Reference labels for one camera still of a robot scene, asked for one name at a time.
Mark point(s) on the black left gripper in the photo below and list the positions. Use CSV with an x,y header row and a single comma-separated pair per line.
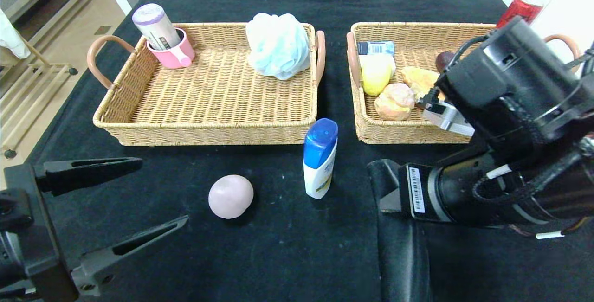
x,y
24,222

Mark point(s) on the pale purple round ball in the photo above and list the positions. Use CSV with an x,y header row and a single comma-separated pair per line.
x,y
231,197

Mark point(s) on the yellow round fruit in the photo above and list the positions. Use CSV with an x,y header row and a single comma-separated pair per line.
x,y
376,77

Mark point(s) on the red soda can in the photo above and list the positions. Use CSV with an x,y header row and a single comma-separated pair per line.
x,y
522,9

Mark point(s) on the purple eggplant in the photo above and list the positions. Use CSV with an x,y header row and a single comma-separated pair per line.
x,y
444,61

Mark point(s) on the beige metal trolley frame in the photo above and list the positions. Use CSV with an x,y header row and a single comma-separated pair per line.
x,y
55,67

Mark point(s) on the wicker basket holding pink mug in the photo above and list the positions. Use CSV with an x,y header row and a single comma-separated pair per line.
x,y
218,98

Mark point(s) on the cream puff pastry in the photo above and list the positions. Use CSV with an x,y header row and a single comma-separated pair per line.
x,y
394,102

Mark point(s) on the black table cloth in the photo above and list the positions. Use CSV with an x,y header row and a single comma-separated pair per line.
x,y
278,255

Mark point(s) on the white hanging cloth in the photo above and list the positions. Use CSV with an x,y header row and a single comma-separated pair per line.
x,y
11,37

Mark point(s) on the small blue labelled bottle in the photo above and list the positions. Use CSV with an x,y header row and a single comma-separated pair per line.
x,y
376,48

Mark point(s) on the white tube with purple cap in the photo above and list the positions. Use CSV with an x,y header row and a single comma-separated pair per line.
x,y
155,24

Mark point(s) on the black curved plastic piece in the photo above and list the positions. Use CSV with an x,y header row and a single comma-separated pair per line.
x,y
399,255

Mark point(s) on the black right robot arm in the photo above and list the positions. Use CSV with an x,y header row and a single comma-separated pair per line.
x,y
510,88

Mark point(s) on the wicker basket holding food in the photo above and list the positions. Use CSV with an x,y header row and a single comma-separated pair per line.
x,y
408,37

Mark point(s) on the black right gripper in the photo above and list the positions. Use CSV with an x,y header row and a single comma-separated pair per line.
x,y
416,189

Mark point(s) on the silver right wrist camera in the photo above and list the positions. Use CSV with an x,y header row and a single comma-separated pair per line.
x,y
448,118

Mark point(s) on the pink mug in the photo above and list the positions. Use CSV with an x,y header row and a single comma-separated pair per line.
x,y
176,58

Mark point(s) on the white shampoo bottle blue cap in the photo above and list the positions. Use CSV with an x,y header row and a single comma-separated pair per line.
x,y
319,149

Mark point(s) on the light blue bath pouf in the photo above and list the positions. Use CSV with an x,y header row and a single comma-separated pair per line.
x,y
278,47

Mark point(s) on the small white juice carton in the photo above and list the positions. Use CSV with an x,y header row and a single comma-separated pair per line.
x,y
393,62

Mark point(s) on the golden bread loaf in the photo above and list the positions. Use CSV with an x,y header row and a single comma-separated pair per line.
x,y
420,81

